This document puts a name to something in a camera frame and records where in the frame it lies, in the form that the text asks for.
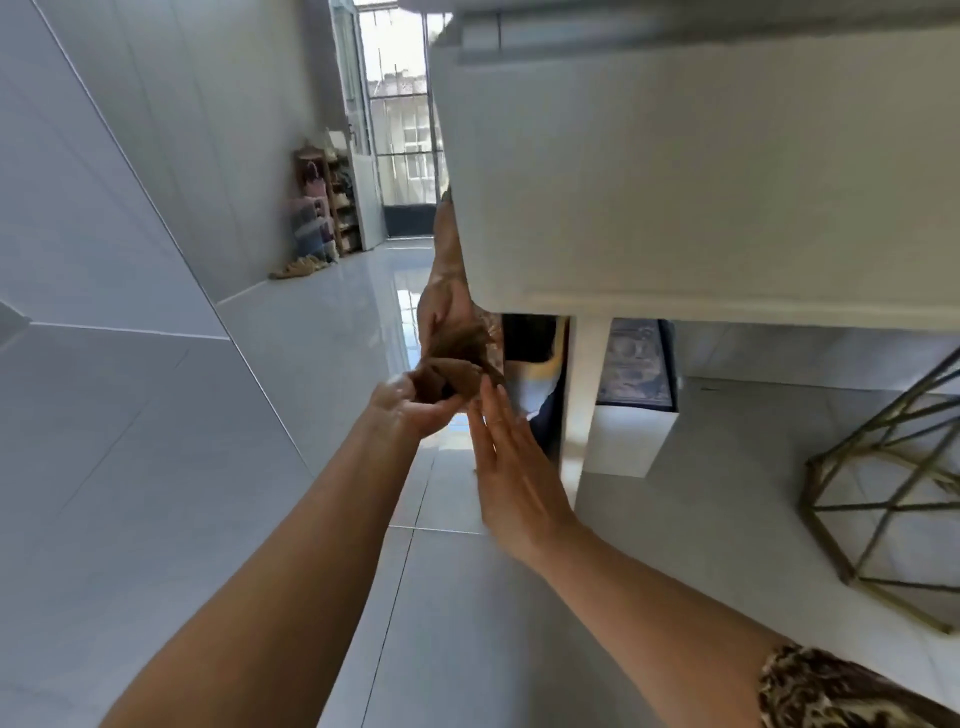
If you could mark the blue patterned panel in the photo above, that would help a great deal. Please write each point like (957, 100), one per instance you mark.
(636, 364)

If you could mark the white table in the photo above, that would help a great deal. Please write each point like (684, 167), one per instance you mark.
(697, 172)

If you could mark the person's right hand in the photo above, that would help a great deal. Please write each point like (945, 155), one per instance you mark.
(517, 487)

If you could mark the window with metal grille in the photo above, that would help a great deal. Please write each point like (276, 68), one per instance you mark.
(403, 105)

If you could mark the person's right forearm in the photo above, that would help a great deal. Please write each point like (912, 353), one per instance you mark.
(660, 622)

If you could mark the brown cloth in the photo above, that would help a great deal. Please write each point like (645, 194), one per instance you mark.
(457, 364)

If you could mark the beige slippers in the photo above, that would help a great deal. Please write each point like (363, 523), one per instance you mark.
(298, 267)

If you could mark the white door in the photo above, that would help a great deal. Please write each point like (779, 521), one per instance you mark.
(360, 127)

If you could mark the person's left fingers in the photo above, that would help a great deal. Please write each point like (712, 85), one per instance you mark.
(435, 412)

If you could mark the wooden shoe rack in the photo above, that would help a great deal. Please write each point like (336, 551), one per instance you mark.
(328, 201)

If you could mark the person's left hand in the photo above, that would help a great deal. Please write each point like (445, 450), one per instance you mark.
(405, 416)

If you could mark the person's right fingers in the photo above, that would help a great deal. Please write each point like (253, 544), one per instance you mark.
(496, 427)

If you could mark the leopard print sleeve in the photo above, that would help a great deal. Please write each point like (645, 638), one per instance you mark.
(832, 690)

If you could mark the another person's forearm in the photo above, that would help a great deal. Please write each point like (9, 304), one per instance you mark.
(448, 236)

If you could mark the person's left forearm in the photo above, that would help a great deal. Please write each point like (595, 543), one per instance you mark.
(277, 592)

